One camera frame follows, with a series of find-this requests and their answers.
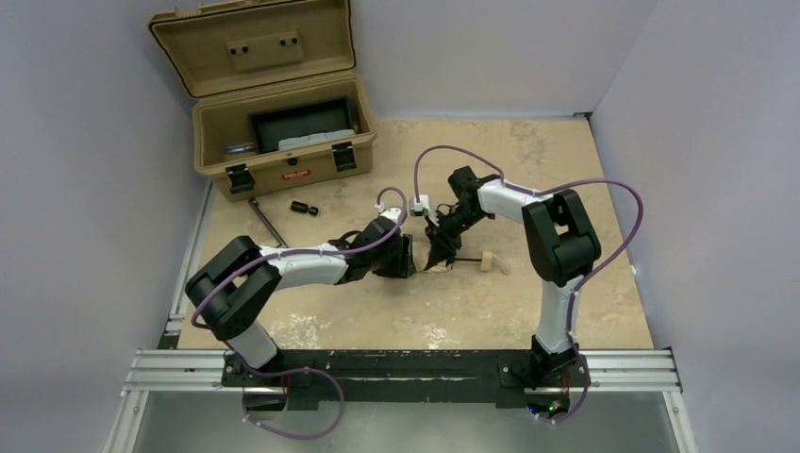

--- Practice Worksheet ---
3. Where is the beige folding umbrella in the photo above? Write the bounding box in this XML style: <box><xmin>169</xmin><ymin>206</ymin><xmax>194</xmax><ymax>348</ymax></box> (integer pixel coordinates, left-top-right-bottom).
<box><xmin>413</xmin><ymin>243</ymin><xmax>511</xmax><ymax>276</ymax></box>

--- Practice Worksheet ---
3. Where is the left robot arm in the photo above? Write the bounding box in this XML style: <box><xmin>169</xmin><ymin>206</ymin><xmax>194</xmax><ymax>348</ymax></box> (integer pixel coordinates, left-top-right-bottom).
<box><xmin>184</xmin><ymin>209</ymin><xmax>414</xmax><ymax>369</ymax></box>

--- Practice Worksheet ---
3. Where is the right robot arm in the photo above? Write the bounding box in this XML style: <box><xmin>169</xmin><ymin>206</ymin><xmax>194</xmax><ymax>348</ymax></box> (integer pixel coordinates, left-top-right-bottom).
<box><xmin>410</xmin><ymin>166</ymin><xmax>602</xmax><ymax>379</ymax></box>

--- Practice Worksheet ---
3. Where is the small black cylinder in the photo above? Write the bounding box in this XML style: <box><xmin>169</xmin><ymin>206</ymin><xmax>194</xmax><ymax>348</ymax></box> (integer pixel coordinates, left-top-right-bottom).
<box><xmin>290</xmin><ymin>200</ymin><xmax>319</xmax><ymax>217</ymax></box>

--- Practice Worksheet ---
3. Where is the grey box in case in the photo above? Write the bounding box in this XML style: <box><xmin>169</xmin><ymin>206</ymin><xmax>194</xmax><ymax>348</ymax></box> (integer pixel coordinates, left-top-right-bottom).
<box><xmin>277</xmin><ymin>129</ymin><xmax>356</xmax><ymax>151</ymax></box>

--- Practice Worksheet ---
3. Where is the black hex key tool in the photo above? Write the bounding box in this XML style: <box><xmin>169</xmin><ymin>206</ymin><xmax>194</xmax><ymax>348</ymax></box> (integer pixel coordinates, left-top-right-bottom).
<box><xmin>247</xmin><ymin>198</ymin><xmax>289</xmax><ymax>248</ymax></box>

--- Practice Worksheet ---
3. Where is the metal can in case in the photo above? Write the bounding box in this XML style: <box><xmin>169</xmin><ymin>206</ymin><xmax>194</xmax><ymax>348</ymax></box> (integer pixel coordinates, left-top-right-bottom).
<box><xmin>225</xmin><ymin>143</ymin><xmax>258</xmax><ymax>155</ymax></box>

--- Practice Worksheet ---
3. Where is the black tray in case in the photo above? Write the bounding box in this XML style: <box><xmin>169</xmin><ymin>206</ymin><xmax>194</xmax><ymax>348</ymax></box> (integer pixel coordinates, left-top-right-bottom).
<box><xmin>247</xmin><ymin>96</ymin><xmax>356</xmax><ymax>154</ymax></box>

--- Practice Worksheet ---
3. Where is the tan hard case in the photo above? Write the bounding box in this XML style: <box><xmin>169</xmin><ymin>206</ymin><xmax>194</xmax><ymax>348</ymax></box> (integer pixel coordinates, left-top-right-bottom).
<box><xmin>148</xmin><ymin>1</ymin><xmax>376</xmax><ymax>202</ymax></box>

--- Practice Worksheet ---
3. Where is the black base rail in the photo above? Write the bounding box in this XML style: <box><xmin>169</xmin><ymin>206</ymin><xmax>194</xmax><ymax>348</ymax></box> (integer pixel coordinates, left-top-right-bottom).
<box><xmin>221</xmin><ymin>349</ymin><xmax>588</xmax><ymax>412</ymax></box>

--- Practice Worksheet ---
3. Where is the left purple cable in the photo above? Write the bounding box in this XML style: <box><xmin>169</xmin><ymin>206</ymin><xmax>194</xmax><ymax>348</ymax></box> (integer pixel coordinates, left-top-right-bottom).
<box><xmin>190</xmin><ymin>187</ymin><xmax>410</xmax><ymax>442</ymax></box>

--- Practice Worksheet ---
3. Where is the purple cable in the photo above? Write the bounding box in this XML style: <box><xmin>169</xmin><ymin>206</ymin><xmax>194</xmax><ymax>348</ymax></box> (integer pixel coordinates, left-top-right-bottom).
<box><xmin>190</xmin><ymin>187</ymin><xmax>410</xmax><ymax>442</ymax></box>
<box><xmin>412</xmin><ymin>144</ymin><xmax>645</xmax><ymax>427</ymax></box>

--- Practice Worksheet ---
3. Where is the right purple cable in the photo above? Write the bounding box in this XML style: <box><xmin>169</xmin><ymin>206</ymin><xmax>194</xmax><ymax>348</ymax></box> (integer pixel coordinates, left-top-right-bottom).
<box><xmin>412</xmin><ymin>144</ymin><xmax>645</xmax><ymax>427</ymax></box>

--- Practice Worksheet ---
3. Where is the aluminium frame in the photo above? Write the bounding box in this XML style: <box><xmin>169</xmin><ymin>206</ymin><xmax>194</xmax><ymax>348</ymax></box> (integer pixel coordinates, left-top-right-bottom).
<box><xmin>103</xmin><ymin>184</ymin><xmax>686</xmax><ymax>453</ymax></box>

